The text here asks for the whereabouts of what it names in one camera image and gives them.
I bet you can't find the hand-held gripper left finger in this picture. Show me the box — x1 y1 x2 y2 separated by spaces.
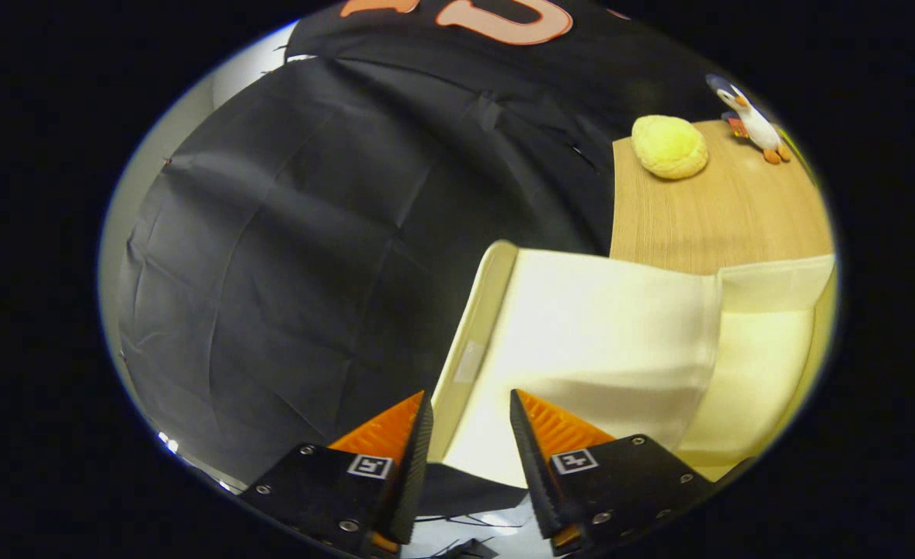
238 390 434 559

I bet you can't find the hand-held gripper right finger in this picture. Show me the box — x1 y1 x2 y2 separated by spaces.
510 389 715 557

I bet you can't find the cream fabric storage box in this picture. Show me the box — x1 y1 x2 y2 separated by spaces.
429 239 839 490

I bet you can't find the yellow bun plush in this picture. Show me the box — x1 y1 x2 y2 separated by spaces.
631 115 710 181

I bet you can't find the penguin plush toy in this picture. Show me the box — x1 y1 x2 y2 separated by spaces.
706 74 792 165

